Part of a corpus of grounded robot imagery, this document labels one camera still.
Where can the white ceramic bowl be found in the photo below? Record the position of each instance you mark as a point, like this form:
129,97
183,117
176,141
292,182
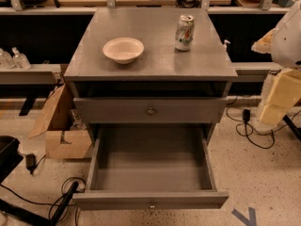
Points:
123,50

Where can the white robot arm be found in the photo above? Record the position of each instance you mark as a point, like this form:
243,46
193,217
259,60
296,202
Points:
283,43

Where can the clear sanitizer bottle left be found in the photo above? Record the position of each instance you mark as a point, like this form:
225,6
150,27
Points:
6,59

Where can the black power adapter left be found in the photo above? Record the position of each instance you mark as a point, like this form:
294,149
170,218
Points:
30,162

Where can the closed grey upper drawer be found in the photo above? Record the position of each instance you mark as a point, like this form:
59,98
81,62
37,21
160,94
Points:
100,110

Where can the open grey lower drawer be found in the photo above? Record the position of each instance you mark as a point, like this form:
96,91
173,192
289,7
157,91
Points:
145,167

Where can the grey drawer cabinet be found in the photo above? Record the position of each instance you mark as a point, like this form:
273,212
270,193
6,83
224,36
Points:
162,71

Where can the black power adapter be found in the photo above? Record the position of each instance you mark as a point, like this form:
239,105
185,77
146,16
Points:
246,115
30,162

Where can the brown cardboard box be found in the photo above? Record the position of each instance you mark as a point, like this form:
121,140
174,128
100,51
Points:
55,121

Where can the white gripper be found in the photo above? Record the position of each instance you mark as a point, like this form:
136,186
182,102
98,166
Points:
288,42

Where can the white pump bottle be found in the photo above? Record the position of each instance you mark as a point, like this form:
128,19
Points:
226,44

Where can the clear sanitizer bottle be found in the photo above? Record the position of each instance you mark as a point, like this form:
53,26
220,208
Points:
6,59
20,59

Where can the clear sanitizer bottle right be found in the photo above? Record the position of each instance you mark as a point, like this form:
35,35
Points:
20,59

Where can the black power adapter right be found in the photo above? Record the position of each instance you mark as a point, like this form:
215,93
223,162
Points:
246,115

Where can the black bin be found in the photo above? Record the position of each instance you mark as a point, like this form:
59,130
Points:
9,156

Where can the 7up soda can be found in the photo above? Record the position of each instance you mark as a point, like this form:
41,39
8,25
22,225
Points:
184,32

